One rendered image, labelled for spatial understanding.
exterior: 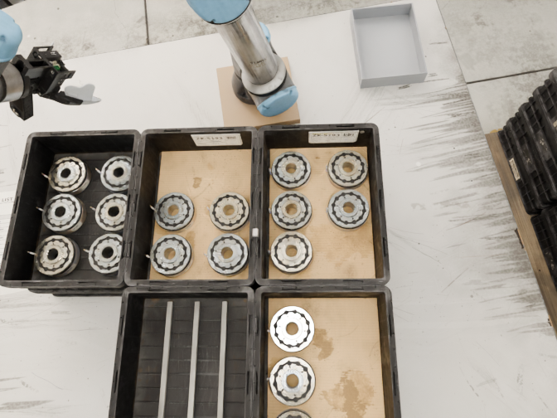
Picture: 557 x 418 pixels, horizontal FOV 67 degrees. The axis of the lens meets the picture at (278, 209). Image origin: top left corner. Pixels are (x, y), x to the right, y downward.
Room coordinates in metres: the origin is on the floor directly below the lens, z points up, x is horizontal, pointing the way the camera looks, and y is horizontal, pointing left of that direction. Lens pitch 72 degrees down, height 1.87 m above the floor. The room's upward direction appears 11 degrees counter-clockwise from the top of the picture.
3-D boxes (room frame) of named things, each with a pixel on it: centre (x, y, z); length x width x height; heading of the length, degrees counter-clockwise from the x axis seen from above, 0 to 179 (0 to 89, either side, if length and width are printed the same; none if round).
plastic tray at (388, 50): (0.85, -0.44, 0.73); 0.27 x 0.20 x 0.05; 174
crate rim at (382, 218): (0.32, -0.10, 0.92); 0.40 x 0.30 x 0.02; 169
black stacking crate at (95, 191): (0.43, 0.49, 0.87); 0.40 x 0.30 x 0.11; 169
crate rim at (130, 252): (0.37, 0.20, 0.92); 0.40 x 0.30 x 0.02; 169
